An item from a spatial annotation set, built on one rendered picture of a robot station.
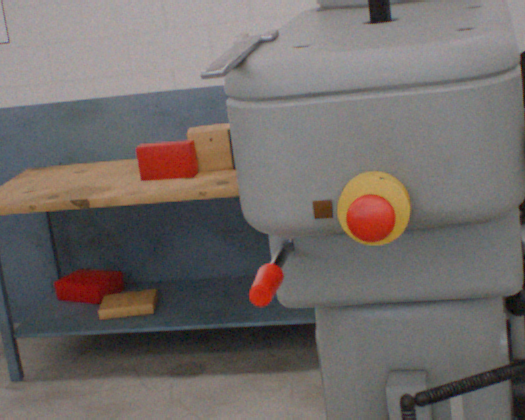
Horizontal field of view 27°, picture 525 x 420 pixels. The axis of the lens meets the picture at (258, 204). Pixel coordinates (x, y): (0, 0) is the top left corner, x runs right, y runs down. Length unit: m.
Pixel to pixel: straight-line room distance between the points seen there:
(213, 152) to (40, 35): 1.22
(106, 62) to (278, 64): 4.77
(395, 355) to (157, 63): 4.56
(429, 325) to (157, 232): 4.74
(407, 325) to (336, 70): 0.31
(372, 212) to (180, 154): 4.17
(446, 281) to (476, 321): 0.08
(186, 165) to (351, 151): 4.13
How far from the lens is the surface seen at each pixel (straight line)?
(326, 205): 0.94
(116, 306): 5.34
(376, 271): 1.06
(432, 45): 0.92
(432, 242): 1.05
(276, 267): 0.97
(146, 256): 5.87
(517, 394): 1.26
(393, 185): 0.91
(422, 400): 0.99
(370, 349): 1.13
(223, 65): 0.89
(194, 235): 5.76
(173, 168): 5.07
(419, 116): 0.92
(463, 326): 1.11
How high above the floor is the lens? 2.01
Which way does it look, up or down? 15 degrees down
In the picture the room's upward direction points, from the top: 8 degrees counter-clockwise
